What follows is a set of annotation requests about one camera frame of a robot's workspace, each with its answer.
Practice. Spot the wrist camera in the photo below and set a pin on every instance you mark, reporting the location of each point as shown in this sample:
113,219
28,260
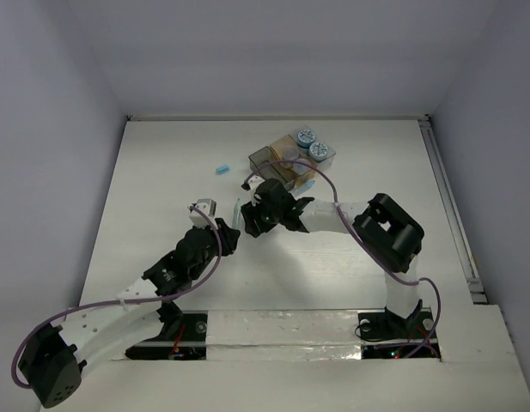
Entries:
252,183
202,212

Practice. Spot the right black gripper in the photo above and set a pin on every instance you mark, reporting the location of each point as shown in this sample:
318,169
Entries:
251,214

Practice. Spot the silver foil tape strip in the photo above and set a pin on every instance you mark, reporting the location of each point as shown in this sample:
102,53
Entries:
299,335

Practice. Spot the clear plastic container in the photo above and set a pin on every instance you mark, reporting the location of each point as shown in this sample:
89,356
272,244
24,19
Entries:
324,165

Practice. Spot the amber plastic container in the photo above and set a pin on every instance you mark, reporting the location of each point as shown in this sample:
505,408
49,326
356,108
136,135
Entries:
277,147

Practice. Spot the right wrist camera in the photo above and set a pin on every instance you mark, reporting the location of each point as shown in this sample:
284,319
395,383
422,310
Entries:
252,183

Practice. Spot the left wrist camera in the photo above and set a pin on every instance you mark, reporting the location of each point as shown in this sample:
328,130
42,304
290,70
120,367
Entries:
202,212

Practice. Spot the aluminium rail right edge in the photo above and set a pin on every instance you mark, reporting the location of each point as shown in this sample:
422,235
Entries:
462,246

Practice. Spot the clear jar of pins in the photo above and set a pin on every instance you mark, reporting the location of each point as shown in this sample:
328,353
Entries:
301,166
289,154

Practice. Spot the green highlighter marker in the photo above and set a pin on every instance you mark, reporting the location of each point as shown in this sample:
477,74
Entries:
236,218

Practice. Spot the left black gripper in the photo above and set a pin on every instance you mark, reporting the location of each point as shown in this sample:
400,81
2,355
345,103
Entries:
224,234

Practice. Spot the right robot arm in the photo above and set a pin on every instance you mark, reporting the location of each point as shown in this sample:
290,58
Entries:
380,226

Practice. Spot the blue marker cap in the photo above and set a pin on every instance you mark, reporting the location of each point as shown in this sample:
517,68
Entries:
222,169

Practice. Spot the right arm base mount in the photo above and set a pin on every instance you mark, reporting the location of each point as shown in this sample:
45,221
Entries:
386,336

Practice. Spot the blue highlighter marker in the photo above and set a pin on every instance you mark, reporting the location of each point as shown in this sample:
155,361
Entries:
304,187

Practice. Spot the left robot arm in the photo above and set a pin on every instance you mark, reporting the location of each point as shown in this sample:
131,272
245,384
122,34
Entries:
55,357

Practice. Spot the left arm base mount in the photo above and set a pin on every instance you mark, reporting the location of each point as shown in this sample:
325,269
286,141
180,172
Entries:
182,337

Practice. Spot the dark grey plastic container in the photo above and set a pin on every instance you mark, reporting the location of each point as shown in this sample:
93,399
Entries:
262,160

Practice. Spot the blue lidded round tin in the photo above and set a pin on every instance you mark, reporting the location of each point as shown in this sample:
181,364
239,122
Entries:
305,138

